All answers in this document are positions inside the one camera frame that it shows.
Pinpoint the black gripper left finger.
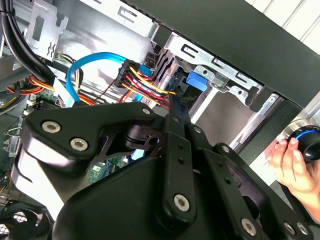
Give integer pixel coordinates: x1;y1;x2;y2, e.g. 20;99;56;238
11;93;198;226

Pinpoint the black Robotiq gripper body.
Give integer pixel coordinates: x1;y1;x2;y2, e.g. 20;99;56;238
51;154;241;240

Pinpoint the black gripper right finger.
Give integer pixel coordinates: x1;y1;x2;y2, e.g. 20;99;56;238
174;94;314;240

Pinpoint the red yellow power wire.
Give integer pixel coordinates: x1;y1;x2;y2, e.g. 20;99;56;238
113;60;178;106

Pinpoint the round black blue-ring tool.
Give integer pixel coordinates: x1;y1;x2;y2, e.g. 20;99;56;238
282;118;320;165

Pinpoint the person's hand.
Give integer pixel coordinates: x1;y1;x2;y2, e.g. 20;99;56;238
270;138;320;224

